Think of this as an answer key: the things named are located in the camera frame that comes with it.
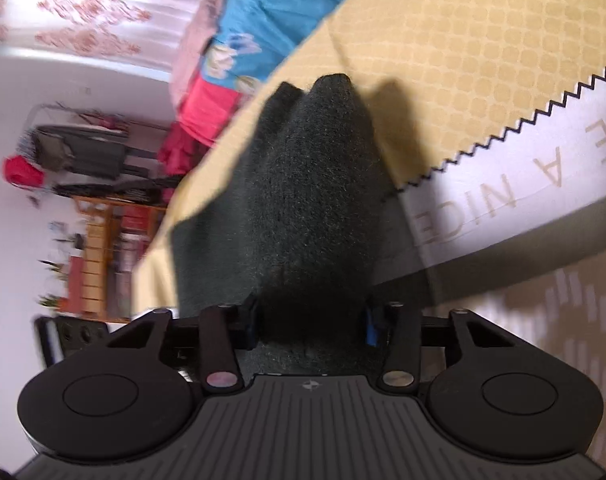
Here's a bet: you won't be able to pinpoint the light curtain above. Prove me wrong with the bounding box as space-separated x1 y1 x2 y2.
0 0 245 82

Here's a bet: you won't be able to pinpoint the red clothes pile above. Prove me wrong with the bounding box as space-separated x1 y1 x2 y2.
157 122 205 182

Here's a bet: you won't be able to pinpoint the blue floral quilt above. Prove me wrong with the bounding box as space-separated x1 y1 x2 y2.
203 0 390 97

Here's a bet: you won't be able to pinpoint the red bag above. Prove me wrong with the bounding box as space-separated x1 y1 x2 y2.
2 155 46 189

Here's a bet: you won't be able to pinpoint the red bed sheet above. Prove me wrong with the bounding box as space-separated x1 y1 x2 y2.
177 74 250 149

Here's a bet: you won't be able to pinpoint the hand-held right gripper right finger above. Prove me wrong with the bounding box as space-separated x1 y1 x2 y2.
365 296 514 396

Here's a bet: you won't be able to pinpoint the wooden shelf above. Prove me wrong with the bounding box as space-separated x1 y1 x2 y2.
58 194 167 324

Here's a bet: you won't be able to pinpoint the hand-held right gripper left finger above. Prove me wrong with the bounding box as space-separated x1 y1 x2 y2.
105 293 258 394

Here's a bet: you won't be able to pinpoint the dark hanging clothes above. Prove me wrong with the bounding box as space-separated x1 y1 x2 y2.
27 104 180 202

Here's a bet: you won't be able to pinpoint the black device with round holes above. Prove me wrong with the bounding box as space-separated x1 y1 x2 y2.
35 315 110 369

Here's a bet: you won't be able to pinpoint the yellow patterned bed cover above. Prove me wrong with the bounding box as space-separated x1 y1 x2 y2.
132 0 606 463

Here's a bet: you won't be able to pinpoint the pink cloth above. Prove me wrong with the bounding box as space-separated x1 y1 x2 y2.
169 0 230 107

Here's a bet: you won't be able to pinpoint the dark green knit sweater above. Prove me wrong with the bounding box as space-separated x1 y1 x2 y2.
172 74 425 377

